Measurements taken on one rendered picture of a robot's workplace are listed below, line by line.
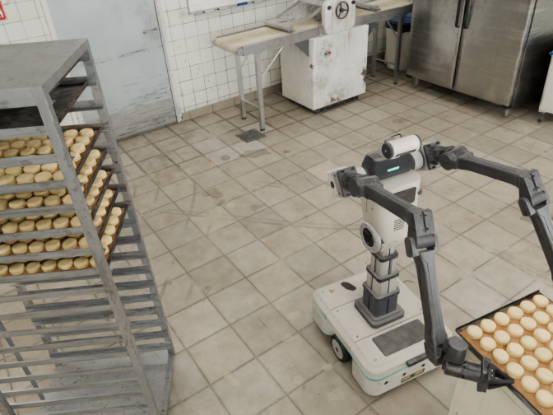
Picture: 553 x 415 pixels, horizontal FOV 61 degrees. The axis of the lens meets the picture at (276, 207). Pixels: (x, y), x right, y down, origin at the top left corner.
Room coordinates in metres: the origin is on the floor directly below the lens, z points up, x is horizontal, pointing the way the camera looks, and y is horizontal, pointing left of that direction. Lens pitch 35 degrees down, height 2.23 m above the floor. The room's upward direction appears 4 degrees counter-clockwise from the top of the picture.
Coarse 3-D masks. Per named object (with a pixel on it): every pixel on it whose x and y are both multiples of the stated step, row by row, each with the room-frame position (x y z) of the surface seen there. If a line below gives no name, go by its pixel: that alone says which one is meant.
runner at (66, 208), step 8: (24, 208) 1.25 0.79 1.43; (32, 208) 1.25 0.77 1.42; (40, 208) 1.26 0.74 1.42; (48, 208) 1.26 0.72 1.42; (56, 208) 1.26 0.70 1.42; (64, 208) 1.26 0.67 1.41; (72, 208) 1.26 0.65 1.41; (0, 216) 1.25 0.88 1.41; (8, 216) 1.25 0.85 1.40; (16, 216) 1.25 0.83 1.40; (24, 216) 1.25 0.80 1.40
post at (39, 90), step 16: (48, 96) 1.25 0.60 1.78; (48, 112) 1.23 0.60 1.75; (48, 128) 1.23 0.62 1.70; (64, 144) 1.25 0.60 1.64; (64, 160) 1.23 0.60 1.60; (64, 176) 1.23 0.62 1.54; (80, 192) 1.24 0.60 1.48; (80, 208) 1.23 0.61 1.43; (96, 240) 1.24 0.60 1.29; (96, 256) 1.23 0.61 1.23; (112, 288) 1.23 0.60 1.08; (112, 304) 1.23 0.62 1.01; (128, 336) 1.23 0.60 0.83; (128, 352) 1.23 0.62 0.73; (144, 384) 1.23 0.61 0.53
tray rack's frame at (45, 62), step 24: (0, 48) 1.65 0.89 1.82; (24, 48) 1.63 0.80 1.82; (48, 48) 1.61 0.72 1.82; (72, 48) 1.59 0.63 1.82; (0, 72) 1.38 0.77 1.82; (24, 72) 1.36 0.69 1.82; (48, 72) 1.34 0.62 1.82; (0, 96) 1.23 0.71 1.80; (24, 96) 1.23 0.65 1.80; (24, 288) 1.67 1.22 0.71; (96, 360) 1.68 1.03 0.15; (120, 360) 1.67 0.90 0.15; (144, 360) 1.65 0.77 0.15; (168, 360) 1.64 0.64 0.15; (72, 384) 1.54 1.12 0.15; (168, 384) 1.49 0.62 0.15; (0, 408) 1.21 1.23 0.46; (48, 408) 1.40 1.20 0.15; (72, 408) 1.39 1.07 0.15; (144, 408) 1.36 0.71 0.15; (168, 408) 1.37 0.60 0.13
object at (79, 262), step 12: (120, 216) 1.61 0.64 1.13; (108, 228) 1.50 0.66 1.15; (108, 240) 1.42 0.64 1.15; (108, 252) 1.37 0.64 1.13; (0, 264) 1.32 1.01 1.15; (12, 264) 1.34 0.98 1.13; (24, 264) 1.34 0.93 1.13; (36, 264) 1.31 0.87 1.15; (48, 264) 1.30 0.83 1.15; (60, 264) 1.30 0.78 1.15; (72, 264) 1.31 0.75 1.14; (84, 264) 1.29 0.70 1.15; (0, 276) 1.28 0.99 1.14
